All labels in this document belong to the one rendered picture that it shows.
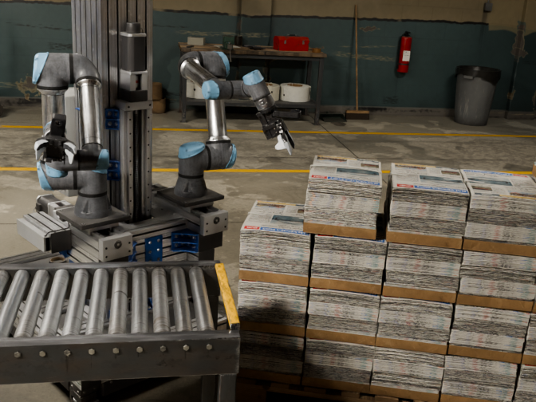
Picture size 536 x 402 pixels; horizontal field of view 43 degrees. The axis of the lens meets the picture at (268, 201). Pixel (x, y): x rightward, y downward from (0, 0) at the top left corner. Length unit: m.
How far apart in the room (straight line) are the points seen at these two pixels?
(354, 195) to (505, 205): 0.56
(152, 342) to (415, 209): 1.18
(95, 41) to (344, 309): 1.50
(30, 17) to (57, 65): 6.49
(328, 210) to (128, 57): 1.03
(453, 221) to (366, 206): 0.33
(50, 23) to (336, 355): 6.98
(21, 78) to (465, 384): 7.39
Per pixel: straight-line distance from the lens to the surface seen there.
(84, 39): 3.01
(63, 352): 1.98
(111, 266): 2.41
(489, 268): 2.75
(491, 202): 2.65
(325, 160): 2.85
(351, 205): 2.62
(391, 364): 2.90
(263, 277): 2.75
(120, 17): 2.92
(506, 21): 10.36
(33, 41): 9.17
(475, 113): 9.62
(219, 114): 3.09
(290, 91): 8.71
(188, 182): 3.04
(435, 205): 2.63
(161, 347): 1.96
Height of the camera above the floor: 1.79
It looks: 19 degrees down
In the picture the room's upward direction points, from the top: 4 degrees clockwise
